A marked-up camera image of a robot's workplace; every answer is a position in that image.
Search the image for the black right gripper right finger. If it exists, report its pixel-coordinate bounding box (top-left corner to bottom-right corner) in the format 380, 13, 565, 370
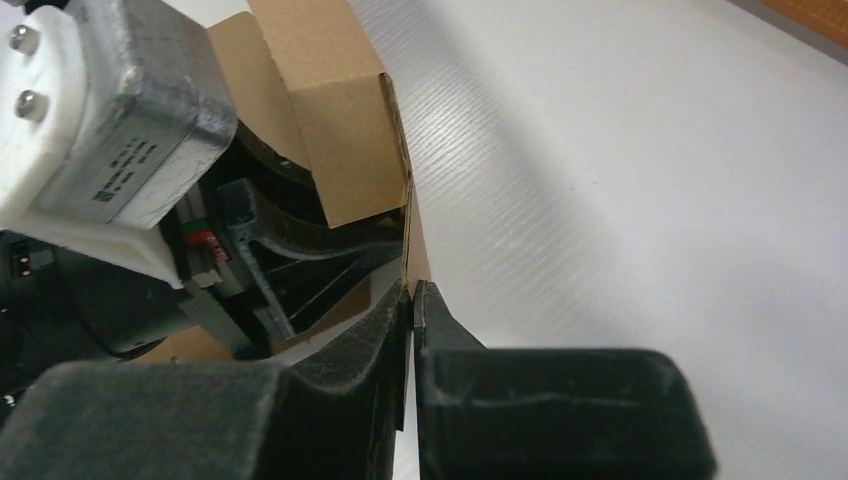
413, 281, 717, 479

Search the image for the orange wooden shelf rack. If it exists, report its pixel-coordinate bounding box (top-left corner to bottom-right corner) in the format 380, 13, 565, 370
731, 0, 847, 65

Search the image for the brown cardboard box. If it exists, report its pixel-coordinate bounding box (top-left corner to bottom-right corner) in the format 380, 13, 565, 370
144, 1, 411, 363

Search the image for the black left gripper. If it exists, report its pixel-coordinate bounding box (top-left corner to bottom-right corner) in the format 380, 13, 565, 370
1, 124, 270, 420

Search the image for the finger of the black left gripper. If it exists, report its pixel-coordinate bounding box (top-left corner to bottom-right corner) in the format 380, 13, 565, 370
215, 179, 403, 342
236, 121, 316, 190

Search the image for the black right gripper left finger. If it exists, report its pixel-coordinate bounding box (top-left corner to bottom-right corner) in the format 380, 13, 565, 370
1, 283, 410, 479

